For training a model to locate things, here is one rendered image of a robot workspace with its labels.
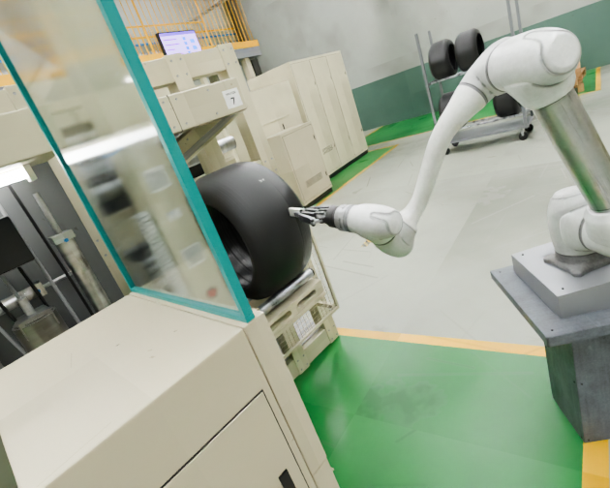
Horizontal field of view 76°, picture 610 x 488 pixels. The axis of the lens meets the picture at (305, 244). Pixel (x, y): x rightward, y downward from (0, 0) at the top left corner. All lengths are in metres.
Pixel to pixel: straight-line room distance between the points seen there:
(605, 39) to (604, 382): 10.83
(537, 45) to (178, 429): 1.08
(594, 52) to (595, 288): 10.89
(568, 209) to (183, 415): 1.31
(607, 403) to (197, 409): 1.61
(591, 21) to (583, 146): 10.97
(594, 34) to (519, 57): 11.09
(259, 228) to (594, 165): 1.01
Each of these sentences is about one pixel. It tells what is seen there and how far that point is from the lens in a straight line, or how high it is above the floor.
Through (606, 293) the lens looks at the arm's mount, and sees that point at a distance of 1.60.
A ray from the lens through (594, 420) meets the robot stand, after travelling 2.00.
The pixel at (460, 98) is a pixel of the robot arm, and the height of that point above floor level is 1.44.
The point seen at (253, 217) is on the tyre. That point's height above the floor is 1.28.
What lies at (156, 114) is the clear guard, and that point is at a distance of 0.63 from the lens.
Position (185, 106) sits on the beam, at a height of 1.72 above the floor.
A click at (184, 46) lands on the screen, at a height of 2.68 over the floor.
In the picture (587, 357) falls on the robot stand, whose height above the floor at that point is 0.42.
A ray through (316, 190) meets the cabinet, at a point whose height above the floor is 0.20.
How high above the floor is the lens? 1.58
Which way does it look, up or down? 19 degrees down
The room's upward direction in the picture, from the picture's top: 20 degrees counter-clockwise
